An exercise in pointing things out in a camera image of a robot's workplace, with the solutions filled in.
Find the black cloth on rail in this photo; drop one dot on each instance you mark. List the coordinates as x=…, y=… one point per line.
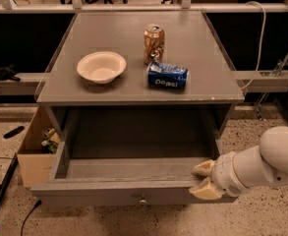
x=8, y=73

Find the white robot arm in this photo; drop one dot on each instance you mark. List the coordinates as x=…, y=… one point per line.
x=268, y=162

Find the blue Pepsi can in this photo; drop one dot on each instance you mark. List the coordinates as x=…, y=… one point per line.
x=167, y=75

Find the cardboard box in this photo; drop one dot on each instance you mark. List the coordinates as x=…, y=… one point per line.
x=35, y=161

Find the gold crushed soda can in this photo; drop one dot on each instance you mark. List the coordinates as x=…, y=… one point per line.
x=154, y=41

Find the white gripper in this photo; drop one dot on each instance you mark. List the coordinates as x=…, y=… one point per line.
x=224, y=177

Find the white paper bowl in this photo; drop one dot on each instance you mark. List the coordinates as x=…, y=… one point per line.
x=101, y=67

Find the grey top drawer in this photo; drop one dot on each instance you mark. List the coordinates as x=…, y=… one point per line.
x=129, y=157

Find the grey drawer cabinet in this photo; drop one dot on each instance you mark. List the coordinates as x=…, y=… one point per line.
x=129, y=107

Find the crumpled items in box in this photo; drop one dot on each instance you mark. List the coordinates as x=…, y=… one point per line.
x=51, y=141

